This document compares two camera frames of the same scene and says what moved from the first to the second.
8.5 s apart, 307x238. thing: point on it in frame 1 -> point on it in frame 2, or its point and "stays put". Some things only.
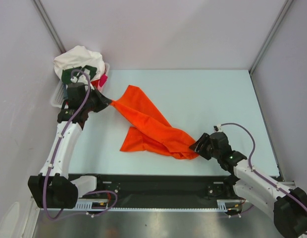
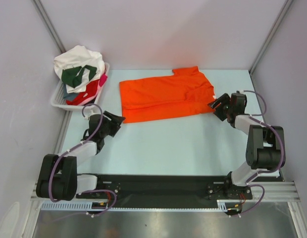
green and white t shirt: (83, 74) stays put
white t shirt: (79, 56) stays put
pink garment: (103, 79) stays put
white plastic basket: (58, 94) stays put
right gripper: (208, 146) -> (220, 106)
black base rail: (164, 191) stays put
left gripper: (103, 100) -> (115, 127)
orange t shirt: (151, 133) -> (188, 92)
